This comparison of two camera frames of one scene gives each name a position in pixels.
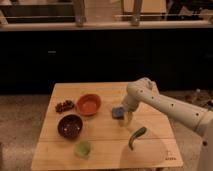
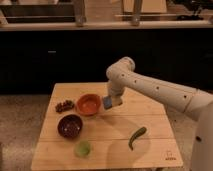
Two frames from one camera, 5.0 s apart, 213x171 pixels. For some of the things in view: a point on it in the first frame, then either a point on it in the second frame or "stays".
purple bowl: [70, 126] stays
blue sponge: [118, 113] -> [107, 102]
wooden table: [83, 128] stays
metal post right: [136, 13] stays
